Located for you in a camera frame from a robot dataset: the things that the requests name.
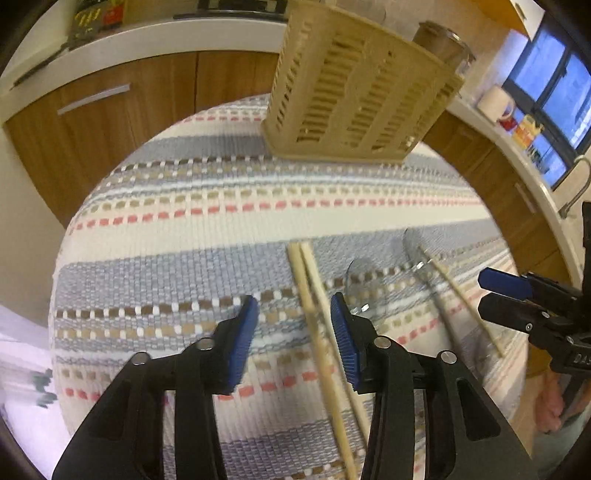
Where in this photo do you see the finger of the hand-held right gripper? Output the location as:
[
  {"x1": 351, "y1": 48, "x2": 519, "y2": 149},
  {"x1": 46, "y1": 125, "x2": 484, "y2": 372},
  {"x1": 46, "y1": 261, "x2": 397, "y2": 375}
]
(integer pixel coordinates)
[
  {"x1": 479, "y1": 268, "x2": 581, "y2": 303},
  {"x1": 479, "y1": 295, "x2": 557, "y2": 334}
]

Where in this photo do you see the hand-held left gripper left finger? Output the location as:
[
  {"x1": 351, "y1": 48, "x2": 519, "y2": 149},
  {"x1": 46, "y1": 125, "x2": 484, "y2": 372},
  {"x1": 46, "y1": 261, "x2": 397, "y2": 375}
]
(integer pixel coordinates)
[{"x1": 53, "y1": 295, "x2": 260, "y2": 480}]

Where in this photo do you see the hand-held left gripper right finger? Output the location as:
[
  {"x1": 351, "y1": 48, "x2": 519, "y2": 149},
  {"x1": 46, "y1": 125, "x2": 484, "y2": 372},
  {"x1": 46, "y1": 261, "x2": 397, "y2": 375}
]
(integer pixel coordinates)
[{"x1": 330, "y1": 293, "x2": 539, "y2": 480}]

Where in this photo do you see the wooden chopstick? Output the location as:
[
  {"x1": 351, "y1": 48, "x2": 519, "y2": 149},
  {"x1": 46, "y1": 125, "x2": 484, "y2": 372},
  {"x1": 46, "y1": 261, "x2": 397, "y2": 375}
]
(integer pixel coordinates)
[
  {"x1": 417, "y1": 246, "x2": 505, "y2": 357},
  {"x1": 287, "y1": 243, "x2": 358, "y2": 480},
  {"x1": 300, "y1": 242, "x2": 371, "y2": 446}
]

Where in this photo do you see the clear plastic spoon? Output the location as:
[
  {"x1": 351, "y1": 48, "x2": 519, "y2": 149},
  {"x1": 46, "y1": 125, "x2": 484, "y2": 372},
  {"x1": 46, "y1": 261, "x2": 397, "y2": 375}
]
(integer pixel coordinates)
[
  {"x1": 344, "y1": 257, "x2": 386, "y2": 315},
  {"x1": 401, "y1": 227, "x2": 462, "y2": 352}
]

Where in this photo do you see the beige plastic utensil holder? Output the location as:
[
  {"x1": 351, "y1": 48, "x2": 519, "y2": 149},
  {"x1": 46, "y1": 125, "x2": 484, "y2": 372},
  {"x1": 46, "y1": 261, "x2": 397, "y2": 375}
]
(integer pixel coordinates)
[{"x1": 261, "y1": 0, "x2": 465, "y2": 162}]

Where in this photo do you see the person's right hand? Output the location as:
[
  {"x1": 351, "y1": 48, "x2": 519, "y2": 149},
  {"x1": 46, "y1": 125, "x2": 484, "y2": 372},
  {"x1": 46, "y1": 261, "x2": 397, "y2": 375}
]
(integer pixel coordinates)
[{"x1": 536, "y1": 368, "x2": 574, "y2": 435}]

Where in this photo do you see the metal faucet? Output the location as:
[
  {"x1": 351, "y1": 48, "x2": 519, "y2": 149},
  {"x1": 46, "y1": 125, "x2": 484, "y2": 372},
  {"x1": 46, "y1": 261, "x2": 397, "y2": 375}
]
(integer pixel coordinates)
[{"x1": 558, "y1": 156, "x2": 591, "y2": 219}]

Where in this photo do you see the striped woven tablecloth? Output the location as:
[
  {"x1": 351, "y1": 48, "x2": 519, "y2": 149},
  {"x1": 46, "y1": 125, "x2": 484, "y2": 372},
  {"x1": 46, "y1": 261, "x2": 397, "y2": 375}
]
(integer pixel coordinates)
[{"x1": 48, "y1": 95, "x2": 532, "y2": 480}]

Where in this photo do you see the colourful snack packet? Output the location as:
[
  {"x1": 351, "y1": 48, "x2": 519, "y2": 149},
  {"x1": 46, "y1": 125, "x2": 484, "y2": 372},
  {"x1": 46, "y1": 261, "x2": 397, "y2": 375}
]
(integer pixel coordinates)
[{"x1": 514, "y1": 114, "x2": 544, "y2": 149}]

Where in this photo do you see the white mug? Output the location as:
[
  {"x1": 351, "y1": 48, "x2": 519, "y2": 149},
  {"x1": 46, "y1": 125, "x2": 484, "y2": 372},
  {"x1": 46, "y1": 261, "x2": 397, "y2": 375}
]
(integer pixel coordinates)
[{"x1": 477, "y1": 85, "x2": 516, "y2": 123}]

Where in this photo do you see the window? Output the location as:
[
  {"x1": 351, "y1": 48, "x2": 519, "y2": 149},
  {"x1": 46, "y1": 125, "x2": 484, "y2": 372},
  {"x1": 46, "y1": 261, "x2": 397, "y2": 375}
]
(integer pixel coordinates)
[{"x1": 501, "y1": 14, "x2": 591, "y2": 190}]

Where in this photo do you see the white patterned sheet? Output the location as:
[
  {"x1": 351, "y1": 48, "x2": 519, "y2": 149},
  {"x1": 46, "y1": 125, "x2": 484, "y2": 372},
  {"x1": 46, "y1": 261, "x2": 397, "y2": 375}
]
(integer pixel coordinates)
[{"x1": 0, "y1": 302, "x2": 59, "y2": 462}]

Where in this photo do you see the glass jar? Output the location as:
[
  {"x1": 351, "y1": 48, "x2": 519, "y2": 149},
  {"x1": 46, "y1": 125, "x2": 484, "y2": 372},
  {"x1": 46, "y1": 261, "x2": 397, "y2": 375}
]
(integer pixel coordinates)
[{"x1": 412, "y1": 21, "x2": 476, "y2": 80}]

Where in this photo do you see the wooden kitchen cabinet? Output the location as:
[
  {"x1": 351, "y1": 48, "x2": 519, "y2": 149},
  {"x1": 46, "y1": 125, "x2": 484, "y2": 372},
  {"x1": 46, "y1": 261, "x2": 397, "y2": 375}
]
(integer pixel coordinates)
[{"x1": 2, "y1": 48, "x2": 578, "y2": 289}]

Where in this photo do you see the white kitchen countertop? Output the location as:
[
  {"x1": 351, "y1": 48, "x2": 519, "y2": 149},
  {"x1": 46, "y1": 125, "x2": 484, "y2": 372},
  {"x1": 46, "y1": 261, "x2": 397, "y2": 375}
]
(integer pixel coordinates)
[{"x1": 0, "y1": 16, "x2": 587, "y2": 287}]

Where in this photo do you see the black stove top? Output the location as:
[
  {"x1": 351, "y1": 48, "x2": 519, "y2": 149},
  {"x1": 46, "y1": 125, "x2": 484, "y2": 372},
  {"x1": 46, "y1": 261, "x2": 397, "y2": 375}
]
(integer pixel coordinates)
[{"x1": 174, "y1": 0, "x2": 288, "y2": 21}]

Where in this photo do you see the dark box with yellow print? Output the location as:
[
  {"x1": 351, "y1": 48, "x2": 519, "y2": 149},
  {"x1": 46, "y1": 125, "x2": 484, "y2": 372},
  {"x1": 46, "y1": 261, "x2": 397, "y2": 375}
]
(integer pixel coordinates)
[{"x1": 68, "y1": 0, "x2": 126, "y2": 43}]

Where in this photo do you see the silver cabinet handle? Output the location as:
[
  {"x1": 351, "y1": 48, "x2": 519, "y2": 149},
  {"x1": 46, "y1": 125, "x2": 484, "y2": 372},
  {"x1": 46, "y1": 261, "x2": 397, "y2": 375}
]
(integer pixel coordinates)
[
  {"x1": 57, "y1": 83, "x2": 132, "y2": 116},
  {"x1": 514, "y1": 181, "x2": 537, "y2": 214}
]

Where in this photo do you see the wooden wall cabinet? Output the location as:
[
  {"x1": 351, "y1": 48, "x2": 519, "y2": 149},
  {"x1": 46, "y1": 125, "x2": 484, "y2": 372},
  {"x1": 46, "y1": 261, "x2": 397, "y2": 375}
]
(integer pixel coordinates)
[{"x1": 475, "y1": 0, "x2": 544, "y2": 37}]

